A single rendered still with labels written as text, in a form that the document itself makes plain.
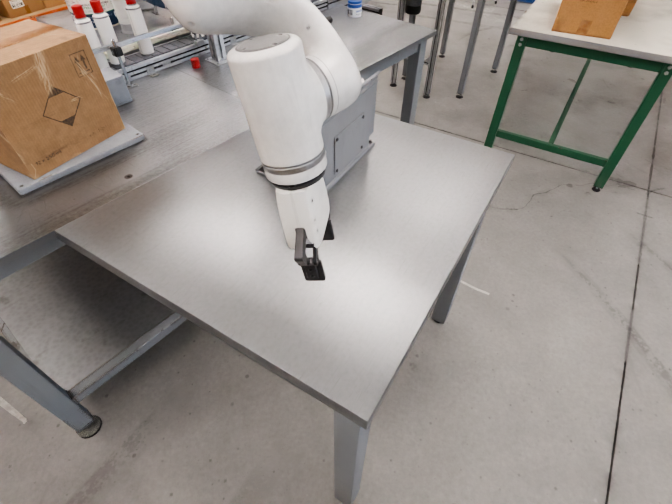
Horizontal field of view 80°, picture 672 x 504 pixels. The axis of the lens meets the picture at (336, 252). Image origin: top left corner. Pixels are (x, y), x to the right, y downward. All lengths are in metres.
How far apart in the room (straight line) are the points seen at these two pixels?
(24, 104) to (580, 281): 2.20
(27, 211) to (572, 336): 1.97
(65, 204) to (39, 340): 0.72
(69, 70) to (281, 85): 0.92
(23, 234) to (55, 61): 0.44
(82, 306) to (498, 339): 1.68
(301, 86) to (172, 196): 0.72
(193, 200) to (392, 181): 0.53
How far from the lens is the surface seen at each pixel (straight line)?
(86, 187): 1.27
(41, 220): 1.21
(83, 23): 1.74
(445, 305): 1.72
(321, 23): 0.55
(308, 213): 0.53
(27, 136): 1.29
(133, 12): 1.82
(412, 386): 1.66
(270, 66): 0.45
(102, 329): 1.73
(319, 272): 0.60
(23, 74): 1.27
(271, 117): 0.47
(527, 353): 1.88
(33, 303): 1.96
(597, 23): 2.52
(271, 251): 0.92
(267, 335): 0.78
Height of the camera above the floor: 1.49
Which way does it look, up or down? 47 degrees down
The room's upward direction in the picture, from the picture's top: straight up
